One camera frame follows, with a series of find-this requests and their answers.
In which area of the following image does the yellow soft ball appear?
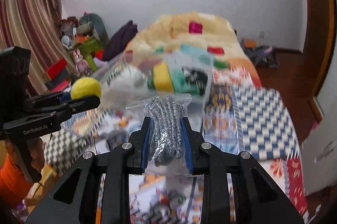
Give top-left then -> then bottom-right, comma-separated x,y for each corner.
70,77 -> 102,99

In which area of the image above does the white cloth sock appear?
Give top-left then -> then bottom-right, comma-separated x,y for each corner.
100,65 -> 148,108

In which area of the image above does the yellow green sponge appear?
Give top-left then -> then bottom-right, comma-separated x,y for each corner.
148,61 -> 174,92

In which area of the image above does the clear plastic storage box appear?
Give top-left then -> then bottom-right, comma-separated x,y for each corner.
92,50 -> 214,107

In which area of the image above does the left hand on handle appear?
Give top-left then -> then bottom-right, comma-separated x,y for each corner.
5,137 -> 45,173

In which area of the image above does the pink rabbit plush toy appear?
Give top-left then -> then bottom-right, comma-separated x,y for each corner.
72,49 -> 92,77

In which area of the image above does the green cardboard box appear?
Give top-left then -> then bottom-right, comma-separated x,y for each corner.
67,37 -> 103,73

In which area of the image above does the striped red curtain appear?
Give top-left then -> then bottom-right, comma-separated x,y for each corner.
1,0 -> 75,96

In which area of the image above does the grey green plush pillow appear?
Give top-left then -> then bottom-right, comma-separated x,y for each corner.
79,13 -> 109,46

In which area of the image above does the dark purple garment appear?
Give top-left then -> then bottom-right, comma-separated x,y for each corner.
102,20 -> 138,61

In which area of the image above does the orange patchwork fleece blanket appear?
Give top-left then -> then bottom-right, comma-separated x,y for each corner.
124,12 -> 262,87

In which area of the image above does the grey backpack on floor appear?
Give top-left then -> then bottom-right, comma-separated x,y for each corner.
240,39 -> 279,68

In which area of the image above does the white sliding wardrobe door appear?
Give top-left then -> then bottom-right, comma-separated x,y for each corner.
301,41 -> 336,196

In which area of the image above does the brown wooden door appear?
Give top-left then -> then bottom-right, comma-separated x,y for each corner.
297,0 -> 337,122

